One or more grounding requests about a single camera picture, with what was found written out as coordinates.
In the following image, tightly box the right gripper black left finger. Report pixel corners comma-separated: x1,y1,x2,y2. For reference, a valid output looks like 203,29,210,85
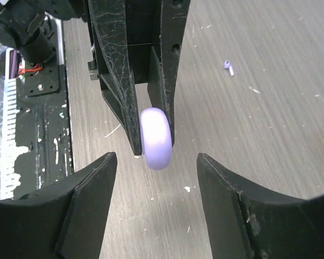
0,152,117,258

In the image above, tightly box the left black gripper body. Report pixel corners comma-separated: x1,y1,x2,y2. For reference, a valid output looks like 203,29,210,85
125,1,157,84

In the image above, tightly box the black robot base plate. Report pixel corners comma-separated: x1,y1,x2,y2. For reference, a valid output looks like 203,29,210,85
13,18,75,200

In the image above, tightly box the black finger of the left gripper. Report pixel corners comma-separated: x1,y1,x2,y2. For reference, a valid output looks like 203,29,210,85
147,1,190,143
88,1,142,156

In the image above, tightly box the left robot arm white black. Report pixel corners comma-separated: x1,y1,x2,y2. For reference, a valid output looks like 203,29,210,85
0,0,190,155

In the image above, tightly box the slotted grey cable duct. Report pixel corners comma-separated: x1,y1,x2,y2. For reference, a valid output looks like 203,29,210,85
0,48,29,200

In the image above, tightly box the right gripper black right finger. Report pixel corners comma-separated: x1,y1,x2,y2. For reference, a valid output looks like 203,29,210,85
197,153,324,258

